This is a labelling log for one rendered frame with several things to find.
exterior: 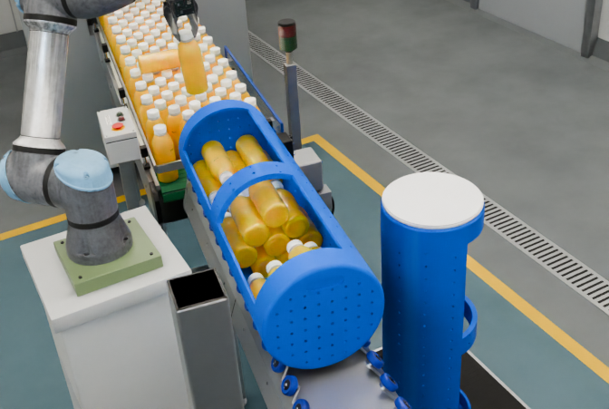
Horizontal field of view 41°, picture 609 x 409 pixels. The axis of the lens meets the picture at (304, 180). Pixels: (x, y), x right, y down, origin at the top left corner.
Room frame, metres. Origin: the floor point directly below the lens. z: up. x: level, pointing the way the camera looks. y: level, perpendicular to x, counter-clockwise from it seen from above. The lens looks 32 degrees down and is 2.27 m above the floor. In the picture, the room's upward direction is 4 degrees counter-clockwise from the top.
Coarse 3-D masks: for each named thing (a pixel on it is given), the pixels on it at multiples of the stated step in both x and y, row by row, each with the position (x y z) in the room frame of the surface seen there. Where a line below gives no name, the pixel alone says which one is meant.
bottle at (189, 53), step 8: (192, 40) 2.28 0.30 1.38; (184, 48) 2.25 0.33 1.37; (192, 48) 2.26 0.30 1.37; (184, 56) 2.25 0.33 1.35; (192, 56) 2.25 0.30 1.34; (200, 56) 2.27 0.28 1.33; (184, 64) 2.25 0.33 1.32; (192, 64) 2.25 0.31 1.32; (200, 64) 2.26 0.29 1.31; (184, 72) 2.26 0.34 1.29; (192, 72) 2.25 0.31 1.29; (200, 72) 2.26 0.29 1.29; (184, 80) 2.27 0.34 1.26; (192, 80) 2.25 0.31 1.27; (200, 80) 2.26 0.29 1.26; (192, 88) 2.25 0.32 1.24; (200, 88) 2.25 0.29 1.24
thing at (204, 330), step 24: (168, 288) 0.72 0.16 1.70; (192, 288) 0.71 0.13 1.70; (216, 288) 0.71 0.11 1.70; (192, 312) 0.68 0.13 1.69; (216, 312) 0.69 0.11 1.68; (192, 336) 0.68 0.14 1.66; (216, 336) 0.69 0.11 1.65; (192, 360) 0.68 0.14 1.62; (216, 360) 0.69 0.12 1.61; (192, 384) 0.68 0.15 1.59; (216, 384) 0.69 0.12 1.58; (240, 384) 0.70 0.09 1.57; (192, 408) 0.69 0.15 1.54; (216, 408) 0.69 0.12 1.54; (240, 408) 0.69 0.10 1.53
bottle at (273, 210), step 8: (256, 184) 1.77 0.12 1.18; (264, 184) 1.77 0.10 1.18; (272, 184) 1.79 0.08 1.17; (248, 192) 1.78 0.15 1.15; (256, 192) 1.74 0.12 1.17; (264, 192) 1.73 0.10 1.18; (272, 192) 1.73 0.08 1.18; (256, 200) 1.72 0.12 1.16; (264, 200) 1.70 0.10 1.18; (272, 200) 1.69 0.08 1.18; (280, 200) 1.69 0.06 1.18; (256, 208) 1.71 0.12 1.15; (264, 208) 1.67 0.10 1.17; (272, 208) 1.66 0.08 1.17; (280, 208) 1.67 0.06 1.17; (264, 216) 1.66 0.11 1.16; (272, 216) 1.67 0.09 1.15; (280, 216) 1.67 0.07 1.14; (288, 216) 1.68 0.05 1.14; (272, 224) 1.66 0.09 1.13; (280, 224) 1.67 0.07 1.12
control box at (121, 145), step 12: (120, 108) 2.44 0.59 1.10; (108, 120) 2.36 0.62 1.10; (108, 132) 2.27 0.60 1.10; (120, 132) 2.27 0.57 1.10; (132, 132) 2.27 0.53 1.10; (108, 144) 2.24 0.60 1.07; (120, 144) 2.25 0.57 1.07; (132, 144) 2.26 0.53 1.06; (108, 156) 2.24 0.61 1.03; (120, 156) 2.25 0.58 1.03; (132, 156) 2.26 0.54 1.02
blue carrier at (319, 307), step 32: (192, 128) 2.08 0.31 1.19; (224, 128) 2.16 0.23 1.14; (256, 128) 2.19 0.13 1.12; (192, 160) 2.13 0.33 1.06; (288, 160) 1.85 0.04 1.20; (224, 192) 1.72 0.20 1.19; (320, 224) 1.75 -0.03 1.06; (224, 256) 1.62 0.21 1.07; (320, 256) 1.38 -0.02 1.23; (352, 256) 1.40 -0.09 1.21; (288, 288) 1.32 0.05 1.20; (320, 288) 1.34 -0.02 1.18; (352, 288) 1.36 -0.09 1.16; (256, 320) 1.33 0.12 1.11; (288, 320) 1.31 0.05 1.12; (320, 320) 1.33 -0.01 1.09; (352, 320) 1.36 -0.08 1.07; (288, 352) 1.31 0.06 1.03; (320, 352) 1.33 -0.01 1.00; (352, 352) 1.35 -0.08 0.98
